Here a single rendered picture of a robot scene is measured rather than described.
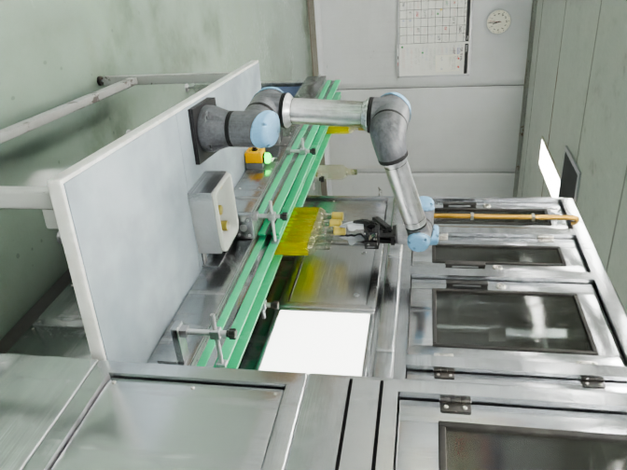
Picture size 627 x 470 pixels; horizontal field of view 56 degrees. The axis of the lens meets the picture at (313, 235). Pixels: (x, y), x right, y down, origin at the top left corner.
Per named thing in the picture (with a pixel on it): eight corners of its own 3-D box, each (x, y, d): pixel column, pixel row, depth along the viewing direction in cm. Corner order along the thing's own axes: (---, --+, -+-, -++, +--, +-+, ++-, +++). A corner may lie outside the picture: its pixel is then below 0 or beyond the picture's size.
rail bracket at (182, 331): (159, 366, 160) (239, 372, 156) (145, 317, 152) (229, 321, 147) (165, 355, 164) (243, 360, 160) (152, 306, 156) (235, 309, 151)
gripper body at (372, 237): (361, 230, 217) (395, 231, 214) (364, 220, 224) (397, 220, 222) (362, 249, 220) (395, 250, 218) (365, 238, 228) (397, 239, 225)
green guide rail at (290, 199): (257, 235, 216) (279, 236, 215) (257, 233, 216) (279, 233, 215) (327, 93, 365) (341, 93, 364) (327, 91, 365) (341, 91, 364)
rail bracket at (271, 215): (255, 244, 213) (289, 245, 211) (249, 202, 205) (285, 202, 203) (257, 240, 216) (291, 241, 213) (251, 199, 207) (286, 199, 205)
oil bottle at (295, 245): (258, 255, 220) (315, 256, 216) (257, 241, 218) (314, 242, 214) (262, 247, 225) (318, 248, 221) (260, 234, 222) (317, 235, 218)
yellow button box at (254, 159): (245, 169, 245) (262, 169, 244) (243, 152, 241) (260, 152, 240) (249, 162, 251) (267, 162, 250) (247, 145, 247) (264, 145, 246)
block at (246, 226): (235, 240, 213) (254, 240, 212) (231, 216, 209) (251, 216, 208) (238, 234, 217) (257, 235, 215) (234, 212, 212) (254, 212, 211)
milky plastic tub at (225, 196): (200, 254, 196) (225, 255, 195) (188, 192, 185) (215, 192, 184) (215, 228, 211) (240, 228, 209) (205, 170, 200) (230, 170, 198)
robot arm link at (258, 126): (225, 120, 185) (266, 121, 181) (239, 101, 195) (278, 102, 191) (232, 154, 192) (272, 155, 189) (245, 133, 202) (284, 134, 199)
